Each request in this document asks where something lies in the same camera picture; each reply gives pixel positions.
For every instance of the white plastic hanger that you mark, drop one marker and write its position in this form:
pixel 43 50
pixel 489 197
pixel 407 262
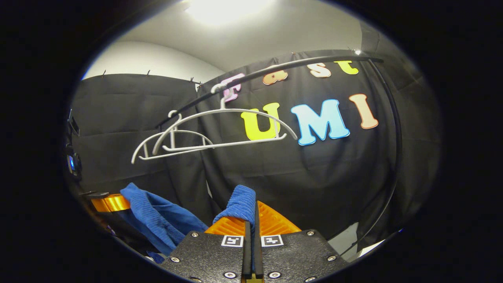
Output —
pixel 223 103
pixel 173 137

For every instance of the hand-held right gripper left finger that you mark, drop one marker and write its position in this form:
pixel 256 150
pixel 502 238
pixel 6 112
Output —
pixel 208 255

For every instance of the large ceiling light panel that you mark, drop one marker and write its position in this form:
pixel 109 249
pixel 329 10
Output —
pixel 224 10

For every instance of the black backdrop cloth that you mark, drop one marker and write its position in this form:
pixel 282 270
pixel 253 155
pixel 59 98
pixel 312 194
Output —
pixel 334 188

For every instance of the black metal clothes rack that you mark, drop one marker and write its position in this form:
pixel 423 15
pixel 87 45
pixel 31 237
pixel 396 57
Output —
pixel 255 74

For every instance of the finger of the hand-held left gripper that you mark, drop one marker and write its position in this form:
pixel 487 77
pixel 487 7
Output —
pixel 112 203

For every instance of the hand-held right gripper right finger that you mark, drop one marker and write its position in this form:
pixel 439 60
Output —
pixel 298 255

